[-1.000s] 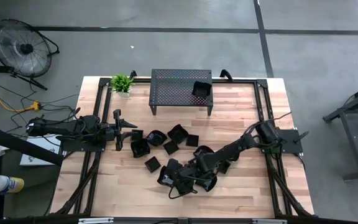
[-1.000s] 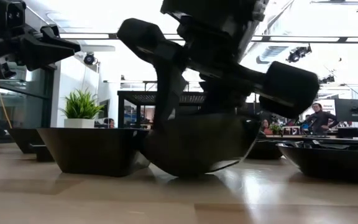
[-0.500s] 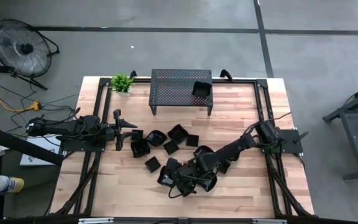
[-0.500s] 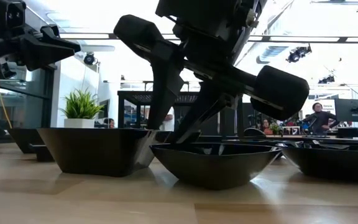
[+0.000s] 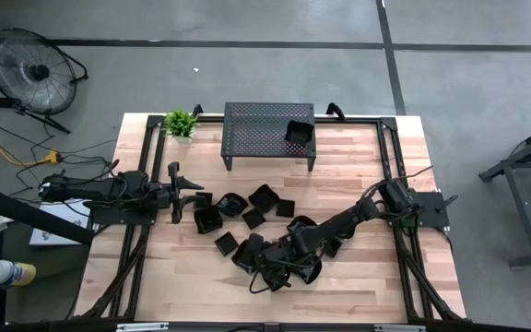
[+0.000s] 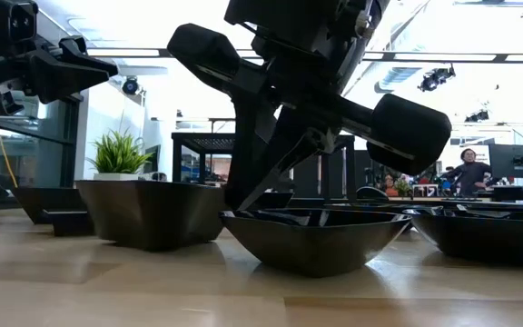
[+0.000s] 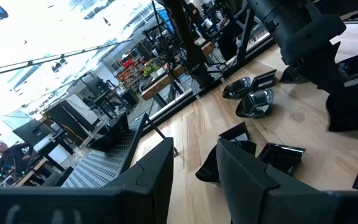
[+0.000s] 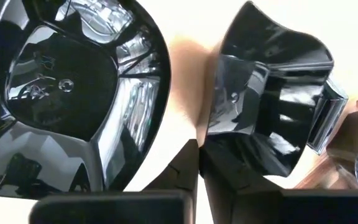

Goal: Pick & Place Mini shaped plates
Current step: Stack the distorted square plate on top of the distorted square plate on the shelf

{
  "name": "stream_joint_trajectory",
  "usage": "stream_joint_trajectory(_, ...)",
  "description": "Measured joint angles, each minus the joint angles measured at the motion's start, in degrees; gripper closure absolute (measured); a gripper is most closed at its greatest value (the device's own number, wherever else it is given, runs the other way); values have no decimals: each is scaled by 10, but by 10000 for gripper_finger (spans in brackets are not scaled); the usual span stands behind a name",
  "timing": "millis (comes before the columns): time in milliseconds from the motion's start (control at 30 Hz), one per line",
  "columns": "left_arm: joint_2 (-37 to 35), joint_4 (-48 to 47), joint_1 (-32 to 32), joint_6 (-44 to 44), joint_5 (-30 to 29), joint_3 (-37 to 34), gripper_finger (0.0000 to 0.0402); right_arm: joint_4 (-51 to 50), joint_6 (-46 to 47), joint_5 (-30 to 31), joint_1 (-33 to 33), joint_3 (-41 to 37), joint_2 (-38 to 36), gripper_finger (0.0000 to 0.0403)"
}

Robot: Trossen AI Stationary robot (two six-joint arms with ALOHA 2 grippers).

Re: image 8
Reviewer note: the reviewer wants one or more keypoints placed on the large square black plate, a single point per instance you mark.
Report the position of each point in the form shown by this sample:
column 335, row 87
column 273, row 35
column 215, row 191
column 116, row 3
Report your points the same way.
column 275, row 93

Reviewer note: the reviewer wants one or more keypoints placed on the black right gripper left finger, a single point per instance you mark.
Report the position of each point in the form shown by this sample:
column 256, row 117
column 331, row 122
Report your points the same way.
column 120, row 208

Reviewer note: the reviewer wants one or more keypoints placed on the leaf-shaped black plate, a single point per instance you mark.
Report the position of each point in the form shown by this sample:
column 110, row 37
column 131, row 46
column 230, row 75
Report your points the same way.
column 57, row 93

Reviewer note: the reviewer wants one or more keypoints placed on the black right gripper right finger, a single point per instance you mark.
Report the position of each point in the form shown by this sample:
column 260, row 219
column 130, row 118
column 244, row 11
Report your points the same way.
column 259, row 208

